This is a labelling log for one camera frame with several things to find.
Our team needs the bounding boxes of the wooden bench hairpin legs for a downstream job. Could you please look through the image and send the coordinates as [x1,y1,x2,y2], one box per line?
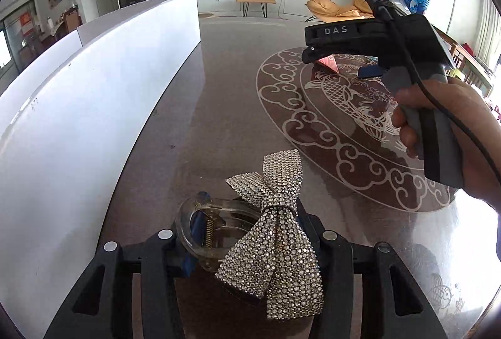
[235,0,278,18]

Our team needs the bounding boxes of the wooden dining chair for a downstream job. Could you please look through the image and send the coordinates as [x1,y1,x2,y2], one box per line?
[436,29,494,97]

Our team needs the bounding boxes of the person's right hand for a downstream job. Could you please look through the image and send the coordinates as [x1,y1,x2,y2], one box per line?
[391,78,501,212]

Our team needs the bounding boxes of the rhinestone bow hair clip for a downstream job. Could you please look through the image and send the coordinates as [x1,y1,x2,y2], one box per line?
[173,148,326,321]

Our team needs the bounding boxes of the white low tv cabinet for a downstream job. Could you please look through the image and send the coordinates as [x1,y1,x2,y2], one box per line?
[197,0,315,22]

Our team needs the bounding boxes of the orange lounge chair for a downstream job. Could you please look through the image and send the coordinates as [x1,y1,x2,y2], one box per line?
[307,0,374,23]

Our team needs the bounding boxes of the red satin pouch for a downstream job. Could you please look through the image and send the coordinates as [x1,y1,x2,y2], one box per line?
[316,55,339,74]

